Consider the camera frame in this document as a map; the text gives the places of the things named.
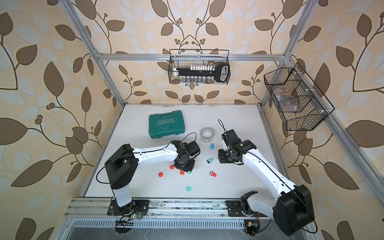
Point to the green plastic tool case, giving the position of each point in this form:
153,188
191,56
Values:
161,125

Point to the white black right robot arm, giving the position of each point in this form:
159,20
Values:
290,206

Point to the plastic bag in basket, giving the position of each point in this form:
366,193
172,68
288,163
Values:
286,102

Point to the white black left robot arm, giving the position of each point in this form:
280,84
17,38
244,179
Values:
123,164

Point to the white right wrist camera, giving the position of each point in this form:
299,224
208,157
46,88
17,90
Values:
230,138

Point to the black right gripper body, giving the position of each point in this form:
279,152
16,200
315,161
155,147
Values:
225,156

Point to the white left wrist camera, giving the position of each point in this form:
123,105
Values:
192,149

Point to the black wire basket right wall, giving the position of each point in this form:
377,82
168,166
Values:
314,105

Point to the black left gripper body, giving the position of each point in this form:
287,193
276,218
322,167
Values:
187,165

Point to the black wire basket back wall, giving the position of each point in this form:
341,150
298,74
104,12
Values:
181,58

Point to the black wire basket wall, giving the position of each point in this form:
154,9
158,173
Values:
181,58
314,105

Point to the black white tool in basket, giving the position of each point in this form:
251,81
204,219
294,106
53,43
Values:
216,73

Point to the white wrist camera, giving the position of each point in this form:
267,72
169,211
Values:
192,149
230,138

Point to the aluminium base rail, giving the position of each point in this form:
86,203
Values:
160,214

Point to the aluminium cage frame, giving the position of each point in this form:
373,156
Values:
372,177

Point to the clear packing tape roll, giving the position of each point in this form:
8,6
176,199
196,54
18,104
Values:
207,135

